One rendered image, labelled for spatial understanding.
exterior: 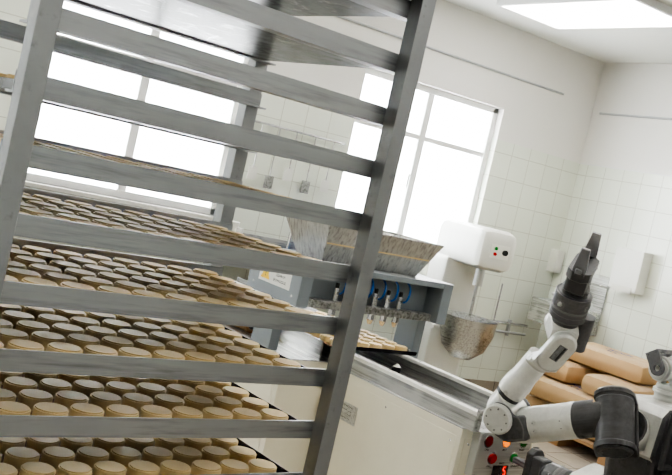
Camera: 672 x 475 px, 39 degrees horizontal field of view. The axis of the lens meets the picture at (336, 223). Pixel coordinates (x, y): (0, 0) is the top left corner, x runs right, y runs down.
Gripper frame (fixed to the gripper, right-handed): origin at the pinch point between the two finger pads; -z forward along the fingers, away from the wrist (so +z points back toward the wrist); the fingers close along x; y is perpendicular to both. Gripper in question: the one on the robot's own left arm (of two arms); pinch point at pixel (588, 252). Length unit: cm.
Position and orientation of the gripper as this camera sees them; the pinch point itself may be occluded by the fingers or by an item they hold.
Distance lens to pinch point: 227.8
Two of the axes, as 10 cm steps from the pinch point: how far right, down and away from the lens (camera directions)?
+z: -1.8, 8.8, 4.4
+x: 4.6, -3.2, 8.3
